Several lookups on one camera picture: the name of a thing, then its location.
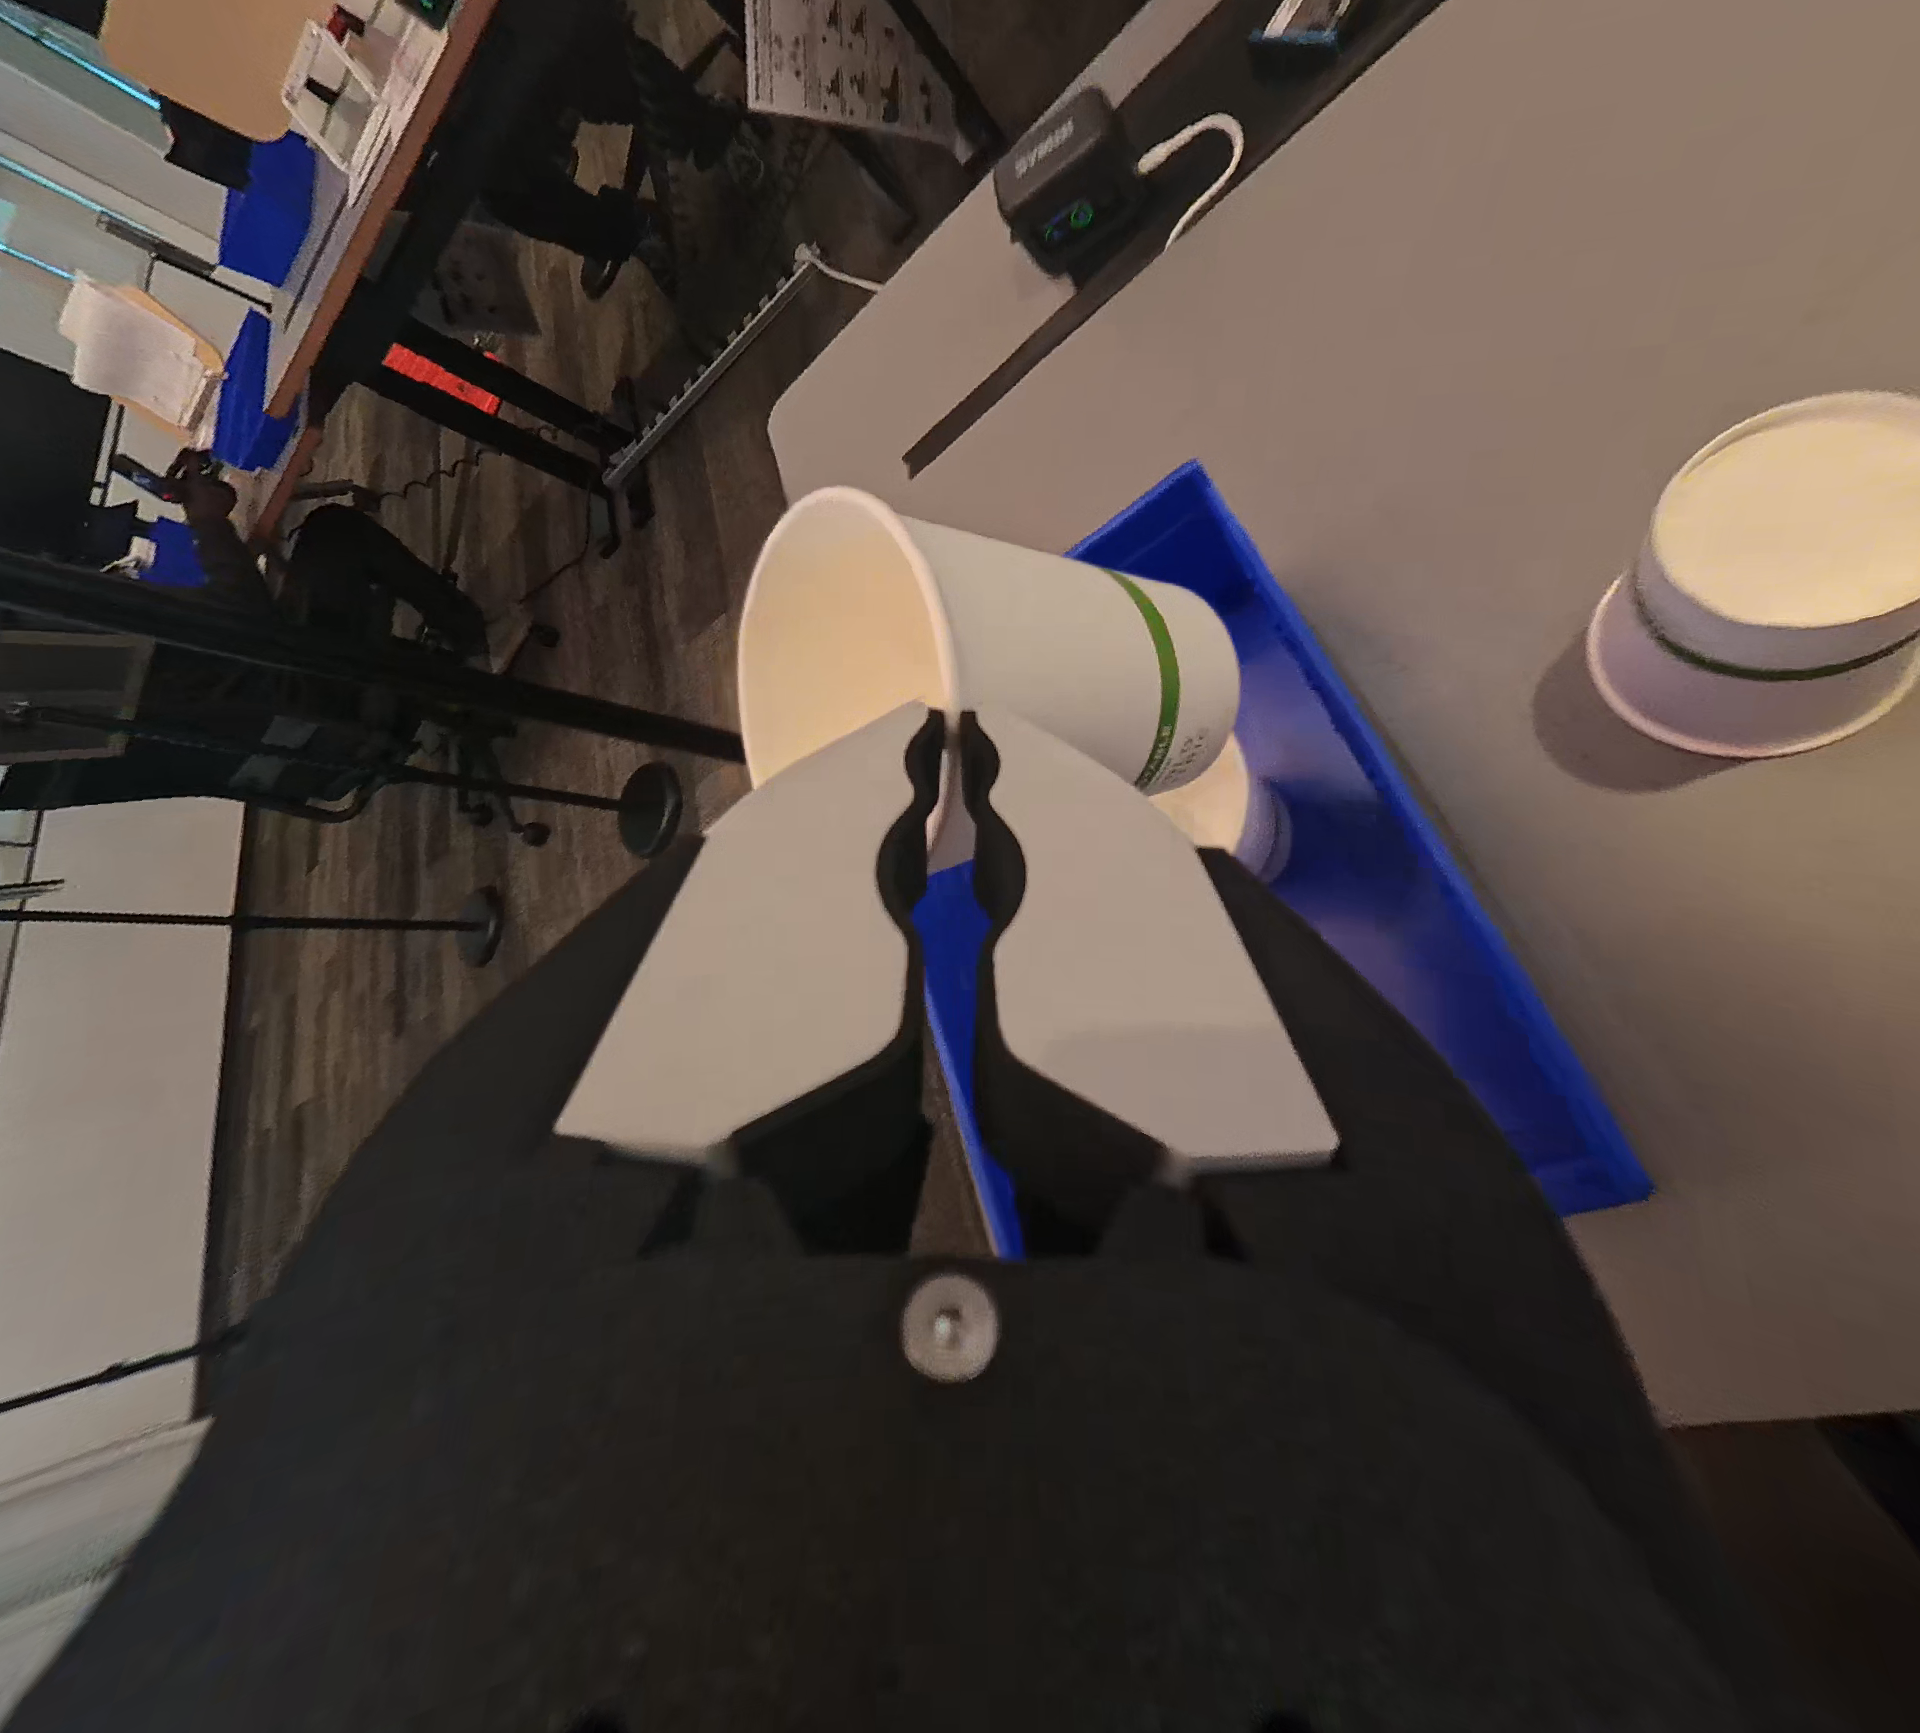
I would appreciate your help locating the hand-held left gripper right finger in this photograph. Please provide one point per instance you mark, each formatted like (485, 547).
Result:
(1140, 1013)

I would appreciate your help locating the wooden-top desk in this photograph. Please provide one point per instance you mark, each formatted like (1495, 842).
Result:
(434, 68)

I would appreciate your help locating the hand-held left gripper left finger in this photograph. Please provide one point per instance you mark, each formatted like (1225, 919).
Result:
(751, 969)

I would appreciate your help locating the printed pamphlet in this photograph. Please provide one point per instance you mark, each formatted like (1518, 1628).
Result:
(840, 22)

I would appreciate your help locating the black monitor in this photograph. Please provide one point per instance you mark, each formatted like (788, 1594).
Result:
(52, 444)

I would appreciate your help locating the blue plastic bin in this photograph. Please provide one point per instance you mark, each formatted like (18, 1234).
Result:
(1424, 940)

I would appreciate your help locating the white paper cup green band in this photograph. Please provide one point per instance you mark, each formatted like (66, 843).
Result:
(1050, 623)
(1244, 820)
(1770, 533)

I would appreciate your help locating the black tripod stand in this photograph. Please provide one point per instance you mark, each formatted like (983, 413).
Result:
(450, 699)

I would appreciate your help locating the small black battery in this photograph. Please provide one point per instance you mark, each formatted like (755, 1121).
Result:
(1313, 17)

